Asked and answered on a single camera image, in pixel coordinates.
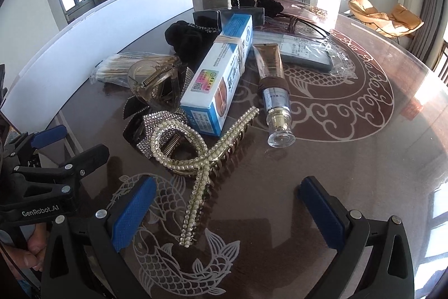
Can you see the gold cosmetic tube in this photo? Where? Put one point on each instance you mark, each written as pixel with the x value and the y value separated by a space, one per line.
pixel 269 64

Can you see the clear eyeglasses with black arms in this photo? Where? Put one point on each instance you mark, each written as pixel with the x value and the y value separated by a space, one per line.
pixel 315 30

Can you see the yellow lounge chair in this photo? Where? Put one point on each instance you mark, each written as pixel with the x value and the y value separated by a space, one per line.
pixel 371 15

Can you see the transparent brown hair claw clip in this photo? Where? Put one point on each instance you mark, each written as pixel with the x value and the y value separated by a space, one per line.
pixel 154 92

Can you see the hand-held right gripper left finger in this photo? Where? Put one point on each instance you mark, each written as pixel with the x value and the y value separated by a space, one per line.
pixel 133 211

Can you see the person's left hand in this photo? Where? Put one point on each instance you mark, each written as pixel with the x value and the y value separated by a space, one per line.
pixel 29 251

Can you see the wooden slatted chair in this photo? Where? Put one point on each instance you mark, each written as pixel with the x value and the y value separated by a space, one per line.
pixel 441 60

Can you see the white board panel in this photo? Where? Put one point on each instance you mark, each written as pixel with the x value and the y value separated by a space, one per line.
pixel 87 46

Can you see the brown patterned glass desktop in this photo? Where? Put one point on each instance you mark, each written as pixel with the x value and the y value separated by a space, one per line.
pixel 350 152

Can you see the phone case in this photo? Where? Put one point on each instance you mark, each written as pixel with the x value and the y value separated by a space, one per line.
pixel 304 50

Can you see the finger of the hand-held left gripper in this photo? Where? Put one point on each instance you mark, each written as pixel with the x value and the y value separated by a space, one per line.
pixel 47 138
pixel 87 156

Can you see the blue and white carton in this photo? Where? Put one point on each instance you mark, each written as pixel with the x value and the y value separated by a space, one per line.
pixel 217 74

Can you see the pearl hair claw clip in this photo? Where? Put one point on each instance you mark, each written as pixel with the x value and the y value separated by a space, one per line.
pixel 199 187

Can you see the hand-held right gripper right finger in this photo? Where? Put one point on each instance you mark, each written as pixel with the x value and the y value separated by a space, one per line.
pixel 325 211

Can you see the black rhinestone bow hair clip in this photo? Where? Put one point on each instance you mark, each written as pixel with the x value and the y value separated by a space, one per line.
pixel 138 136

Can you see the pack of cotton swabs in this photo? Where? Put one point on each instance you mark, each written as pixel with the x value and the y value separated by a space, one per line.
pixel 112 71

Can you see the large black velvet hair bow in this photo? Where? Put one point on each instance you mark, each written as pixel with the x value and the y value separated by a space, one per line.
pixel 185 38

